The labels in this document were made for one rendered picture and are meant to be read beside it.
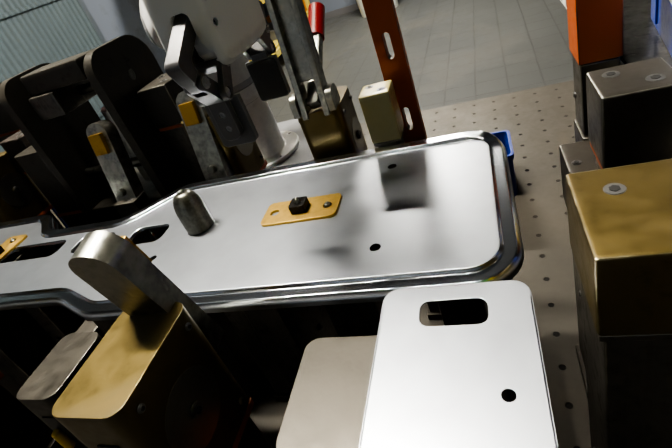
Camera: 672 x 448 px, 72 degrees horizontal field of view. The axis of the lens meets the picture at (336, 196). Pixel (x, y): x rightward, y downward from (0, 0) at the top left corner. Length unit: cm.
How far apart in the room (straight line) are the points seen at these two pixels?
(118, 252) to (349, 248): 18
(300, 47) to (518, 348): 39
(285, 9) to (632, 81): 35
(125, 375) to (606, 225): 30
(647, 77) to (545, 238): 48
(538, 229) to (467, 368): 57
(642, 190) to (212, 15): 30
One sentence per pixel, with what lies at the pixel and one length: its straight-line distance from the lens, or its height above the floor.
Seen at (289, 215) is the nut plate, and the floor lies 100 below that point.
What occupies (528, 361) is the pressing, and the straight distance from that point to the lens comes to 30.
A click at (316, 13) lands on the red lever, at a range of 64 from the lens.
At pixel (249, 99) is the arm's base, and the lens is 108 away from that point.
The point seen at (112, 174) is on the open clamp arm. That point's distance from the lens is 75.
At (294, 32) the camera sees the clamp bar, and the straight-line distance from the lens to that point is 56.
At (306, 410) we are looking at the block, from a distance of 34.
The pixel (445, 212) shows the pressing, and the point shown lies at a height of 100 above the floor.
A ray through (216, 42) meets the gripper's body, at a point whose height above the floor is 119.
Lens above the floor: 124
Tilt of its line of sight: 30 degrees down
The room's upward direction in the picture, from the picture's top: 21 degrees counter-clockwise
